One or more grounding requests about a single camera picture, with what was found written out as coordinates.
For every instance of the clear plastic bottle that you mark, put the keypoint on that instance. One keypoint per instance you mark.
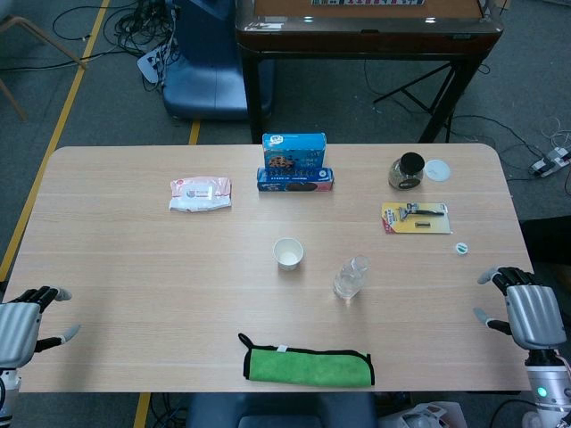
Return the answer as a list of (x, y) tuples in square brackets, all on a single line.
[(350, 281)]

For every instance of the yellow razor blister pack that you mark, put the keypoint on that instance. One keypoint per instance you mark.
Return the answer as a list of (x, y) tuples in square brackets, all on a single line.
[(415, 218)]

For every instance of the white paper cup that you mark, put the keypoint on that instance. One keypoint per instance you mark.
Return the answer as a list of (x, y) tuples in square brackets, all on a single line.
[(288, 256)]

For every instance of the green microfiber cloth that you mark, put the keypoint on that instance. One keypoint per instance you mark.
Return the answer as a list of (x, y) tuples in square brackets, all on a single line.
[(308, 367)]

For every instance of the face-up mahjong tile row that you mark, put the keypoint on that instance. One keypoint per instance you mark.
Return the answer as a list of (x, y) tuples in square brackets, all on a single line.
[(366, 2)]

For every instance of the brown mahjong table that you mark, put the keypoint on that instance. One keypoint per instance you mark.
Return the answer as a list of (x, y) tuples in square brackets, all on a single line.
[(366, 35)]

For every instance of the glass jar black lid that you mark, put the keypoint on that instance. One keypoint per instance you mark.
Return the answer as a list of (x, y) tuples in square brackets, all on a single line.
[(407, 174)]

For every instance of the small white bottle cap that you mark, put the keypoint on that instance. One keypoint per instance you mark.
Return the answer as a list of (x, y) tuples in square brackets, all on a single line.
[(461, 249)]

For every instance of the light blue cookie box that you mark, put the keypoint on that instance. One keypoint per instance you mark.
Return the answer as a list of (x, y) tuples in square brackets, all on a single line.
[(294, 149)]

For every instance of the white printed packaging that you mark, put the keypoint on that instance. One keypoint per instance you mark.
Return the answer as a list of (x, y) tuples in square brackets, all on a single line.
[(424, 417)]

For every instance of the white round disc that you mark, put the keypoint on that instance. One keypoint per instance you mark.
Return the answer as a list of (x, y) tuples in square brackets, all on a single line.
[(438, 170)]

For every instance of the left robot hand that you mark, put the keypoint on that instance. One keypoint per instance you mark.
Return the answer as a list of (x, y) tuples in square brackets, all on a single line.
[(18, 325)]

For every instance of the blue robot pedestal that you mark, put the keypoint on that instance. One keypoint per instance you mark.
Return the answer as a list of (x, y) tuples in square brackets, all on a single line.
[(205, 67)]

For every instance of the white power strip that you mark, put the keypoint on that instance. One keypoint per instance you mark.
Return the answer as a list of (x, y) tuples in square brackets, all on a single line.
[(151, 64)]

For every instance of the pink wet wipes pack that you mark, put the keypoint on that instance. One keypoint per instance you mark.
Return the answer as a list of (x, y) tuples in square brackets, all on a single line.
[(201, 194)]

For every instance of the chair with wooden legs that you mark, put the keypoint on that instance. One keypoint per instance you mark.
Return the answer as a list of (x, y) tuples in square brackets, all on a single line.
[(40, 33)]

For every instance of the grey power strip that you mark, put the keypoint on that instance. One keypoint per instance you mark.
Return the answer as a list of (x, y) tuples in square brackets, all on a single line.
[(551, 161)]

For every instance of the dark blue Oreo box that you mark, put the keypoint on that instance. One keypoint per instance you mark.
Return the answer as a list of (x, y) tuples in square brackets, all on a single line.
[(294, 180)]

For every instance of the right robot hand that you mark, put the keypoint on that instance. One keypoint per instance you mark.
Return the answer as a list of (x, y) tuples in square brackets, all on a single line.
[(535, 316)]

